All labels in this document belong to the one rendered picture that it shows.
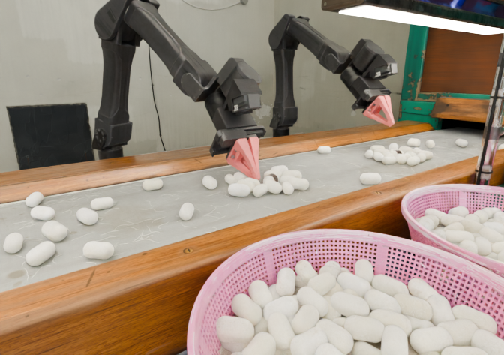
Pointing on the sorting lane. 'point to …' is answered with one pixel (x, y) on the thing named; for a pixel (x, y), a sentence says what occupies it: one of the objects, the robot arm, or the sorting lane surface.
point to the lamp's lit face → (419, 19)
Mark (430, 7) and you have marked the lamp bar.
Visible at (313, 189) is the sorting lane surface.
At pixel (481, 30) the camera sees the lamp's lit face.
